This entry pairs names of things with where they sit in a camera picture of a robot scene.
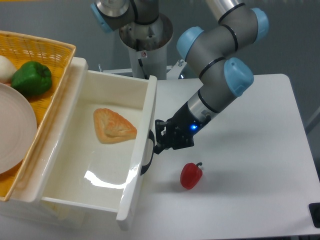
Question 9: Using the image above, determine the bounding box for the black object at table edge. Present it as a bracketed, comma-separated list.
[308, 202, 320, 229]

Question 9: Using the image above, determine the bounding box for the red bell pepper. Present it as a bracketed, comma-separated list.
[180, 162, 203, 190]

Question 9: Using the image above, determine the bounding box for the white metal base frame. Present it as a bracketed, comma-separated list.
[98, 59, 197, 80]

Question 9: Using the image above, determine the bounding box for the pink plate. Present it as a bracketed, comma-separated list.
[0, 84, 37, 173]

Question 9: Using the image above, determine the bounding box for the white top drawer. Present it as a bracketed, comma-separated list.
[40, 69, 158, 221]

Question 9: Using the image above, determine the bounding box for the yellow woven basket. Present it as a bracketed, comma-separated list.
[0, 30, 76, 202]

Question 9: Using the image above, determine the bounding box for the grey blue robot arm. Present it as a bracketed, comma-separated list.
[90, 0, 269, 154]

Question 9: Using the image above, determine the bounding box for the triangular pastry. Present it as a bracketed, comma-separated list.
[93, 108, 137, 144]

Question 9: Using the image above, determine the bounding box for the black drawer handle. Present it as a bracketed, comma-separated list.
[140, 129, 155, 176]

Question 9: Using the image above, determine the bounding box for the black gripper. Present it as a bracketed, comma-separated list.
[153, 103, 210, 155]

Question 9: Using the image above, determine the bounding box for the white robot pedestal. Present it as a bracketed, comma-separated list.
[119, 13, 173, 80]

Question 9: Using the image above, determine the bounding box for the white onion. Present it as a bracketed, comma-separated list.
[0, 55, 17, 84]

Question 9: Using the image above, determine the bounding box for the green bell pepper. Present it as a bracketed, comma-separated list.
[11, 61, 53, 97]

